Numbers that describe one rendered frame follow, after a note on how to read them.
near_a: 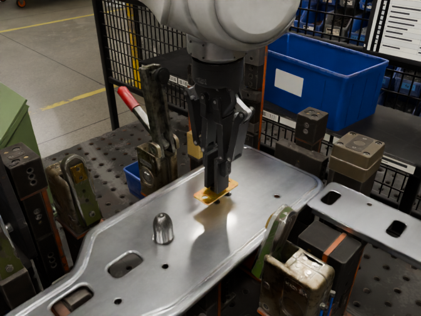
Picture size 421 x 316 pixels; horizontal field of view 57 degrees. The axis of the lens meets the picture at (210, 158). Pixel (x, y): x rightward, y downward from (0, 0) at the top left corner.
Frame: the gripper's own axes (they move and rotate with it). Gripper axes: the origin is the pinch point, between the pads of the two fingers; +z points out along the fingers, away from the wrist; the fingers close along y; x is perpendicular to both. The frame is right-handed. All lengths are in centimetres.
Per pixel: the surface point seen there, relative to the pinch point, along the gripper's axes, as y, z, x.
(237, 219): 5.9, 6.8, -1.0
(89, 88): -287, 107, 133
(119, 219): -8.6, 6.7, -15.1
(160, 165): -13.0, 4.0, -2.1
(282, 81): -11.1, -2.9, 35.6
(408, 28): 8, -15, 54
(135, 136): -74, 37, 35
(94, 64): -342, 107, 174
